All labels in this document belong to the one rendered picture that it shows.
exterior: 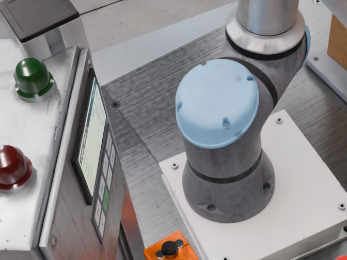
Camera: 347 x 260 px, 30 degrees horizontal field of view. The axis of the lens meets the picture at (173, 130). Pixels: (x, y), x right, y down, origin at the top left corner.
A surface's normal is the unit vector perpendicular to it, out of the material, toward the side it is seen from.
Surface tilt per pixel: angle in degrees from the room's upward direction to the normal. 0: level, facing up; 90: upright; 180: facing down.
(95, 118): 90
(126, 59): 0
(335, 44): 90
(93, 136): 90
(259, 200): 69
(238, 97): 8
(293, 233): 4
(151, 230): 0
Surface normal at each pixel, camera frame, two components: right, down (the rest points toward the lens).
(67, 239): 0.99, 0.00
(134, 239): 0.51, 0.66
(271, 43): 0.02, 0.16
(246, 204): 0.30, 0.46
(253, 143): 0.79, 0.38
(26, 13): -0.09, -0.60
